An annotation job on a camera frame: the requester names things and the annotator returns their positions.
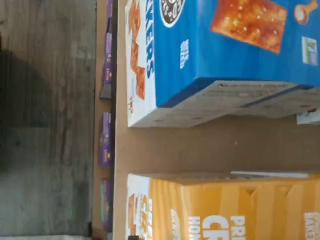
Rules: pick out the purple Annie's brown-front box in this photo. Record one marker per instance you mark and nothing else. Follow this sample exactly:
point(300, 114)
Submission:
point(106, 142)

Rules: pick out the purple Annie's teal-label box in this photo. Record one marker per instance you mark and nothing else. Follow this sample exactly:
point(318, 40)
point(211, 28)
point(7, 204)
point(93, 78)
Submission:
point(107, 205)

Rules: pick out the purple Annie's orange-label box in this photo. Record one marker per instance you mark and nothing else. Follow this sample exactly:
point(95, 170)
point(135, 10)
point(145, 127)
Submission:
point(108, 65)

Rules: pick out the white paper tag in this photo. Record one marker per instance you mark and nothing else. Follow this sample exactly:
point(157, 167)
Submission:
point(308, 117)

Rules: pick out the blue and white cracker box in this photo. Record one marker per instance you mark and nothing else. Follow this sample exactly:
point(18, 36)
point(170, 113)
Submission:
point(200, 50)

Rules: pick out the yellow and white cracker box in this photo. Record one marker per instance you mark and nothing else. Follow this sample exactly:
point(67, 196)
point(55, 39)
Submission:
point(212, 207)

